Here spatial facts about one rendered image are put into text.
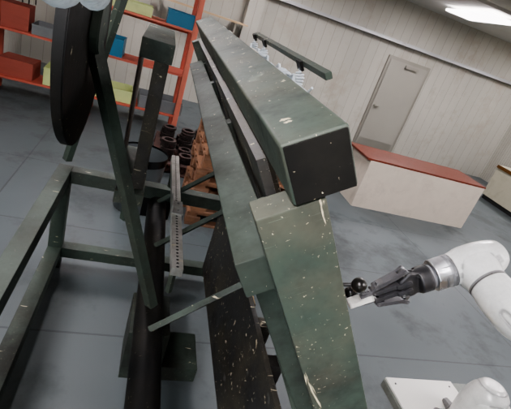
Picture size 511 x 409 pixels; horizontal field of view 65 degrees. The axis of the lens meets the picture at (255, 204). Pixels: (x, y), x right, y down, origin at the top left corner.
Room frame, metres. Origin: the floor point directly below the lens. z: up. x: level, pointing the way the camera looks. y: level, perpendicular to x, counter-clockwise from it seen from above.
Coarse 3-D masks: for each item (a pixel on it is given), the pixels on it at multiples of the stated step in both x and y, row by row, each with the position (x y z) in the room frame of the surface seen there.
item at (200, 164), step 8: (200, 120) 4.31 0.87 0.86; (200, 128) 4.23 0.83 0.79; (200, 136) 4.09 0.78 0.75; (192, 144) 4.35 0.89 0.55; (200, 144) 3.94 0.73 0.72; (192, 152) 4.26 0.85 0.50; (200, 152) 3.92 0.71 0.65; (208, 152) 3.58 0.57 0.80; (192, 160) 4.24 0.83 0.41; (200, 160) 3.78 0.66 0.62; (208, 160) 3.59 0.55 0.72; (192, 168) 4.27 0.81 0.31; (200, 168) 3.59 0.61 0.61; (208, 168) 3.60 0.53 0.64; (184, 176) 4.31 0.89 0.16; (192, 176) 3.95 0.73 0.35; (200, 176) 3.59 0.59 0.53; (184, 184) 4.18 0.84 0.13; (200, 184) 3.62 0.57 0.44; (208, 184) 3.62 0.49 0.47; (216, 184) 3.64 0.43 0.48; (280, 184) 3.86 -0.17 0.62; (208, 192) 3.74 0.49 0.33; (216, 192) 3.85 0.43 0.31; (192, 208) 3.55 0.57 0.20; (200, 208) 3.58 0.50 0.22; (184, 216) 3.63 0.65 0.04; (192, 216) 3.58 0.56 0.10; (208, 224) 3.67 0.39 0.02
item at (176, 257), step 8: (176, 160) 2.55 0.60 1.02; (176, 168) 2.42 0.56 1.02; (176, 176) 2.29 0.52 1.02; (176, 184) 2.18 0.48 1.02; (176, 192) 2.08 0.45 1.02; (176, 216) 1.82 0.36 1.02; (176, 224) 1.74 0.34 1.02; (176, 232) 1.67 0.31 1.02; (176, 240) 1.60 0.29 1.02; (176, 248) 1.54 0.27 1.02; (176, 256) 1.48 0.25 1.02; (176, 264) 1.42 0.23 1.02; (176, 272) 1.40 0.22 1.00
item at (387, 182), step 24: (360, 144) 6.38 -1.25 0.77; (360, 168) 5.88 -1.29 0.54; (384, 168) 5.80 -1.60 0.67; (408, 168) 5.93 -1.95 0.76; (432, 168) 6.49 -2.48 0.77; (360, 192) 5.73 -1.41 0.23; (384, 192) 5.86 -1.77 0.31; (408, 192) 5.99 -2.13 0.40; (432, 192) 6.13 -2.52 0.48; (456, 192) 6.27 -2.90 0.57; (480, 192) 6.42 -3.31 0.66; (408, 216) 6.06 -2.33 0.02; (432, 216) 6.21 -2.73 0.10; (456, 216) 6.35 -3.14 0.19
